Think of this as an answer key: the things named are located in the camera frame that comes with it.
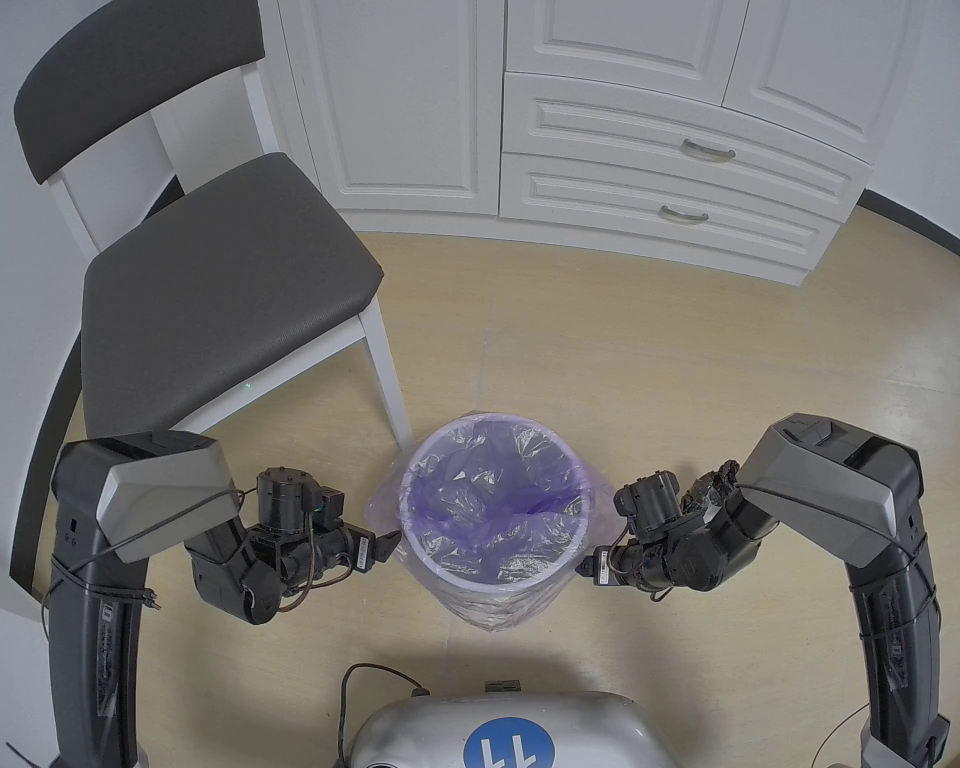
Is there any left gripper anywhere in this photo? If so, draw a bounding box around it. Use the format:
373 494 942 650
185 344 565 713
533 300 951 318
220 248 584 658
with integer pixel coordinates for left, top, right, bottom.
328 526 378 577

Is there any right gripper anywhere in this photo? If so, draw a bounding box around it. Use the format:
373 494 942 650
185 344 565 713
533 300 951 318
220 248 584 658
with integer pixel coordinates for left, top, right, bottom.
592 545 651 591

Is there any purple plastic bag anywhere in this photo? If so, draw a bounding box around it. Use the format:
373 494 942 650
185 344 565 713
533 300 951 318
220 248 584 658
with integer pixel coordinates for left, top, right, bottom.
363 408 601 636

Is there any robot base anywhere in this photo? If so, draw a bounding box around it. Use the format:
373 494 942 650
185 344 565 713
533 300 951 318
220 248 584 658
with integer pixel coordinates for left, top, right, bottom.
352 678 672 768

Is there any white trash bin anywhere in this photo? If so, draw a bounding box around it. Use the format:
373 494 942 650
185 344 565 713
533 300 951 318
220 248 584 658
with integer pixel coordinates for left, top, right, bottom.
399 412 595 627

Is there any crumpled black plastic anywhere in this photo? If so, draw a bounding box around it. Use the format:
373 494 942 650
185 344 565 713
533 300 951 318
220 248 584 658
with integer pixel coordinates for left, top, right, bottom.
678 459 745 515

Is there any white chair dark grey seat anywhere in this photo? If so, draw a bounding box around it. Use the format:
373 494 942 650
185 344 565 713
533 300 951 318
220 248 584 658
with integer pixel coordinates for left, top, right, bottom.
13 0 414 447

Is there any white wardrobe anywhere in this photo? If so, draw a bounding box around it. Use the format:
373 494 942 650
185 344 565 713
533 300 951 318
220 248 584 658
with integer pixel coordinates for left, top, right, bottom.
258 0 927 288

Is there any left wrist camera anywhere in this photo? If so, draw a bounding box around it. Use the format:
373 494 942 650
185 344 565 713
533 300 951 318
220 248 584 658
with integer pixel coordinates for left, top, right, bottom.
306 486 348 528

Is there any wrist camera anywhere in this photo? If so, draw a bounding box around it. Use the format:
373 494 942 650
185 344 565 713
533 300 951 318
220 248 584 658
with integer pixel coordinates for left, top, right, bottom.
613 482 646 535
306 486 348 528

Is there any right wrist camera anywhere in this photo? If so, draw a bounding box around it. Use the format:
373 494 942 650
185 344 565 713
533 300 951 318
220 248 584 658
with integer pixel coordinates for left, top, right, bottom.
613 482 646 535

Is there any black cable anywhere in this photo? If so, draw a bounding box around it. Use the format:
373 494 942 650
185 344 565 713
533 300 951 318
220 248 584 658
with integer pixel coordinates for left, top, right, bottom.
339 662 430 768

